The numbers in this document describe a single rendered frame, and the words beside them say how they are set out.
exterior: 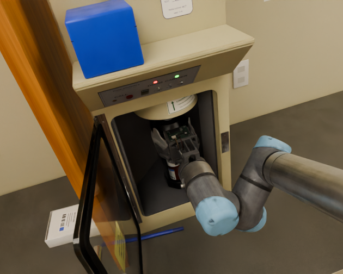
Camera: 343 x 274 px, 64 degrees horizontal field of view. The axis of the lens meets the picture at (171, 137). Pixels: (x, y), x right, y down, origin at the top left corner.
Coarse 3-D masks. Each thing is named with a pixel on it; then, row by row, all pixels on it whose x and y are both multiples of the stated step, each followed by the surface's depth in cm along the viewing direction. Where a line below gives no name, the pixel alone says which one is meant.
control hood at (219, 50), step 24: (144, 48) 52; (168, 48) 50; (192, 48) 48; (216, 48) 47; (240, 48) 48; (72, 72) 48; (120, 72) 44; (144, 72) 46; (168, 72) 49; (216, 72) 57; (96, 96) 49; (144, 96) 57
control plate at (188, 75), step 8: (176, 72) 50; (184, 72) 51; (192, 72) 52; (144, 80) 48; (152, 80) 50; (160, 80) 51; (168, 80) 52; (176, 80) 54; (184, 80) 55; (192, 80) 57; (120, 88) 48; (128, 88) 50; (136, 88) 51; (144, 88) 52; (152, 88) 54; (160, 88) 55; (168, 88) 57; (104, 96) 50; (112, 96) 51; (120, 96) 52; (136, 96) 55; (104, 104) 54; (112, 104) 55
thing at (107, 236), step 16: (96, 176) 48; (112, 176) 60; (96, 192) 46; (112, 192) 57; (80, 208) 38; (96, 208) 44; (112, 208) 54; (128, 208) 71; (80, 224) 36; (96, 224) 43; (112, 224) 52; (128, 224) 67; (96, 240) 41; (112, 240) 50; (128, 240) 63; (80, 256) 35; (112, 256) 48; (128, 256) 60; (112, 272) 46; (128, 272) 57
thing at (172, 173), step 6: (186, 120) 78; (150, 126) 79; (180, 126) 76; (162, 132) 75; (162, 162) 85; (168, 162) 82; (168, 168) 84; (174, 168) 83; (168, 174) 86; (174, 174) 85; (174, 180) 87; (180, 180) 86
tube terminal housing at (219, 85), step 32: (64, 0) 46; (96, 0) 48; (128, 0) 49; (192, 0) 52; (224, 0) 54; (64, 32) 49; (160, 32) 54; (192, 32) 56; (160, 96) 62; (224, 96) 67; (224, 128) 72; (224, 160) 79; (160, 224) 86
